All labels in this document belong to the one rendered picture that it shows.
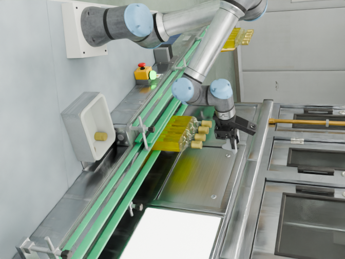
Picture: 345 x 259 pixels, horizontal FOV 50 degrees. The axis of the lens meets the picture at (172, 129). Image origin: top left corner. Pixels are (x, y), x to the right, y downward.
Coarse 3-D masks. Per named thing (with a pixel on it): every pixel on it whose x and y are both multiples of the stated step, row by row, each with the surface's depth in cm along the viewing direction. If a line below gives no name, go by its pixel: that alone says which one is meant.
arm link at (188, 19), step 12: (216, 0) 136; (264, 0) 130; (180, 12) 140; (192, 12) 138; (204, 12) 137; (216, 12) 135; (252, 12) 131; (264, 12) 137; (156, 24) 142; (168, 24) 142; (180, 24) 140; (192, 24) 140; (204, 24) 140; (156, 36) 144; (168, 36) 147
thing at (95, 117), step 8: (104, 96) 147; (88, 104) 138; (96, 104) 149; (104, 104) 148; (88, 112) 149; (96, 112) 151; (104, 112) 150; (88, 120) 150; (96, 120) 153; (104, 120) 152; (88, 128) 150; (96, 128) 155; (104, 128) 155; (112, 128) 154; (88, 136) 138; (112, 136) 156; (96, 144) 153; (104, 144) 152; (96, 152) 148; (104, 152) 149
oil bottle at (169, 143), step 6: (162, 138) 167; (168, 138) 166; (174, 138) 166; (180, 138) 165; (156, 144) 168; (162, 144) 166; (168, 144) 165; (174, 144) 164; (180, 144) 163; (162, 150) 169; (168, 150) 167; (174, 150) 166; (180, 150) 165
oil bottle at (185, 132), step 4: (164, 128) 174; (168, 128) 173; (172, 128) 173; (176, 128) 172; (180, 128) 172; (184, 128) 171; (164, 132) 171; (168, 132) 171; (172, 132) 170; (176, 132) 170; (180, 132) 169; (184, 132) 169; (188, 132) 169; (184, 136) 167; (188, 136) 168; (188, 140) 169
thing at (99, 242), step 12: (180, 108) 201; (156, 156) 167; (144, 168) 161; (132, 180) 155; (132, 192) 149; (120, 204) 144; (108, 216) 140; (120, 216) 138; (108, 228) 134; (96, 240) 130; (96, 252) 125
